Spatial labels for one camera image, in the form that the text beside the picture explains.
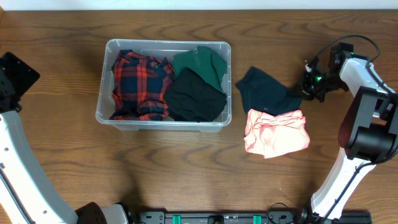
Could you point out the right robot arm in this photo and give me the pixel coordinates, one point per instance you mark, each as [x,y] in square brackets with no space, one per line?
[367,136]

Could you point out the clear plastic storage bin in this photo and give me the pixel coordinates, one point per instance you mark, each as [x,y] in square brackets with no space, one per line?
[160,49]

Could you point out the dark navy garment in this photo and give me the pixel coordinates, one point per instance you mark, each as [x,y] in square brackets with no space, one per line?
[261,92]

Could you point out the black cloth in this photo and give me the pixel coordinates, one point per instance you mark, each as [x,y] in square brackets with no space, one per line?
[190,98]

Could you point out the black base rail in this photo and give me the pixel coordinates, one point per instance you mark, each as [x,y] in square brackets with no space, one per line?
[274,215]

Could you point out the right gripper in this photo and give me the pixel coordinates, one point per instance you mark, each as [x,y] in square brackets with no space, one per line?
[304,92]

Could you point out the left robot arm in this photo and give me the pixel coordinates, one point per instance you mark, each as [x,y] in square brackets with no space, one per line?
[27,195]

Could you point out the pink garment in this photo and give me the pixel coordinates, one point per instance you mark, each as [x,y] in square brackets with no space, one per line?
[273,136]

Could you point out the green garment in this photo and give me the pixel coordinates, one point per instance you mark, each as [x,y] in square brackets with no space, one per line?
[205,62]

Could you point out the red navy plaid shirt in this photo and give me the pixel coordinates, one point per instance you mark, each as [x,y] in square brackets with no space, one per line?
[140,83]

